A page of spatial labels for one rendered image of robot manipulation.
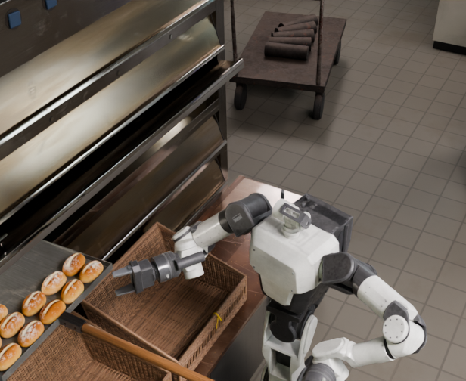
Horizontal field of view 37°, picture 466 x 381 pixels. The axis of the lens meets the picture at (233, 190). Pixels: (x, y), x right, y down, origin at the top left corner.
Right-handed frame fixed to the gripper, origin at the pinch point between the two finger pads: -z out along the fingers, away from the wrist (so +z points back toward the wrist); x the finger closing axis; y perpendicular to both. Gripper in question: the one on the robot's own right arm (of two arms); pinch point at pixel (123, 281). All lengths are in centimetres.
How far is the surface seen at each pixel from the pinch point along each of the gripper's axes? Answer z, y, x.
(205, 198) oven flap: 72, -98, -63
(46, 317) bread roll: -25.2, -5.7, -10.0
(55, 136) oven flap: -3, -53, 25
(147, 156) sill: 38, -81, -14
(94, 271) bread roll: -4.8, -18.6, -9.6
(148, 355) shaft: -1.3, 23.1, -10.5
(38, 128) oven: -9, -48, 33
